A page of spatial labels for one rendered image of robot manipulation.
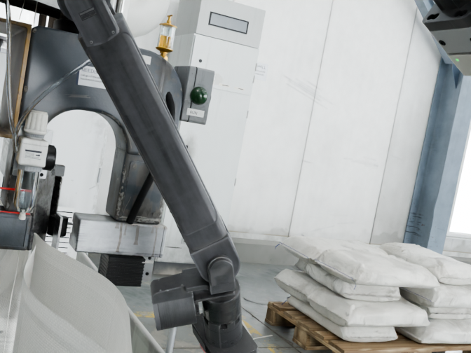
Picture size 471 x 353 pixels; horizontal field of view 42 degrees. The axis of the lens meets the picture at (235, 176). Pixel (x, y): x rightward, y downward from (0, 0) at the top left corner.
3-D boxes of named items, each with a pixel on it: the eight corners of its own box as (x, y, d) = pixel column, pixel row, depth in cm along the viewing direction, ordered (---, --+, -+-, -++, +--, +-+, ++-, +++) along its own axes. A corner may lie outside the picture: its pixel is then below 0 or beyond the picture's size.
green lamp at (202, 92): (209, 106, 99) (212, 88, 99) (191, 104, 98) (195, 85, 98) (202, 106, 101) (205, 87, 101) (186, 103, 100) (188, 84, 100)
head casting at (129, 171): (162, 226, 101) (193, 45, 98) (4, 211, 90) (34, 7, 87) (115, 193, 127) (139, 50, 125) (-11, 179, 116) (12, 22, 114)
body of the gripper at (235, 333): (221, 374, 90) (218, 343, 86) (190, 325, 97) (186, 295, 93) (259, 355, 93) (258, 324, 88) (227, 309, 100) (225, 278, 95)
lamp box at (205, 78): (206, 125, 101) (215, 71, 100) (180, 120, 99) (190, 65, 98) (189, 121, 108) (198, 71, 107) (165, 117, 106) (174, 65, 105)
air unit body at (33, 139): (44, 224, 87) (61, 115, 85) (9, 220, 84) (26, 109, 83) (39, 217, 91) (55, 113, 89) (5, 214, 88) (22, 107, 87)
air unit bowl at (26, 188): (35, 214, 86) (41, 171, 86) (12, 213, 85) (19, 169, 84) (32, 210, 89) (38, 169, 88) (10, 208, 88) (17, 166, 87)
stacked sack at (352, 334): (399, 344, 362) (404, 325, 361) (340, 344, 343) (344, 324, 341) (335, 306, 421) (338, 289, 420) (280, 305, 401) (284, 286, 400)
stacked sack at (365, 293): (403, 308, 359) (407, 285, 357) (340, 303, 344) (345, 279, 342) (346, 275, 420) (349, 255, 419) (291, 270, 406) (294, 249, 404)
